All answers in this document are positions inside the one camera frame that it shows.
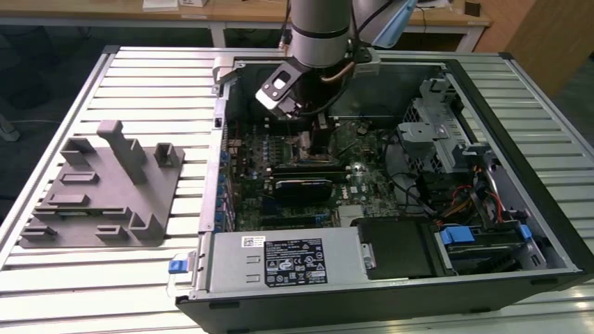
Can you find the CPU socket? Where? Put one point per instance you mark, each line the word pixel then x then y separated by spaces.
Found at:
pixel 297 157

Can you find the black RAM slot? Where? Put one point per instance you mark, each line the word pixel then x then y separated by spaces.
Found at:
pixel 316 170
pixel 316 166
pixel 316 174
pixel 316 179

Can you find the small silver chipset heatsink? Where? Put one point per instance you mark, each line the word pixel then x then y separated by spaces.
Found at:
pixel 352 215

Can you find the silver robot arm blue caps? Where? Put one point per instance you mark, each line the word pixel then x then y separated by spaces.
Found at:
pixel 318 35

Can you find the small white box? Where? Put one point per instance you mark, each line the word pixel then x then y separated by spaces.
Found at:
pixel 193 2

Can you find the grey power supply unit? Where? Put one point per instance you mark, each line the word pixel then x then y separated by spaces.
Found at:
pixel 227 264

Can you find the wooden desk white frame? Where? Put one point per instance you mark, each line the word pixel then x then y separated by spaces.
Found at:
pixel 70 14

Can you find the blue plastic latch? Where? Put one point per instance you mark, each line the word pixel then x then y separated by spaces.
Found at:
pixel 177 267

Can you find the black plastic shroud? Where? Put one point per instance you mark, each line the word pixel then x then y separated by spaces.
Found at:
pixel 400 248

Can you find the metal corner bracket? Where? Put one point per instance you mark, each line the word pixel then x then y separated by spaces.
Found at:
pixel 222 64

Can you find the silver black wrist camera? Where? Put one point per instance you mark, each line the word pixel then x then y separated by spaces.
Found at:
pixel 278 87

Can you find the wooden cabinet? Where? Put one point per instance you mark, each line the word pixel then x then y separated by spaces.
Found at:
pixel 548 45

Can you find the small dark box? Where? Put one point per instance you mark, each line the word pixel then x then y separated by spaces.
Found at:
pixel 473 8

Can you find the black open PC case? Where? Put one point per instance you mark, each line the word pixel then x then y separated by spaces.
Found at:
pixel 325 313

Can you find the grey metal drive cage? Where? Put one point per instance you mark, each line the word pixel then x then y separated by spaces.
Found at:
pixel 420 134

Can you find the small black graphics card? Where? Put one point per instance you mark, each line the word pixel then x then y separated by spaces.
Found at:
pixel 302 192

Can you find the silver CPU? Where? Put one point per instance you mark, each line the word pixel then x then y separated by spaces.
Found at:
pixel 305 142

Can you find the hard disk in blue carrier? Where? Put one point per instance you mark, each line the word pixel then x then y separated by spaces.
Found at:
pixel 457 236

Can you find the green motherboard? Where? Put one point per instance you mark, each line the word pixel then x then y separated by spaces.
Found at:
pixel 372 205

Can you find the grey parts rack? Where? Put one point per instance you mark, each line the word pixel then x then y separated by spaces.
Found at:
pixel 117 195

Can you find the grey furniture foot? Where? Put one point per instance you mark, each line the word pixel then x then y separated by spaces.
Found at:
pixel 10 130

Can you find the black expansion slot blue end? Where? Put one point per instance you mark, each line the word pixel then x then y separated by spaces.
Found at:
pixel 288 221

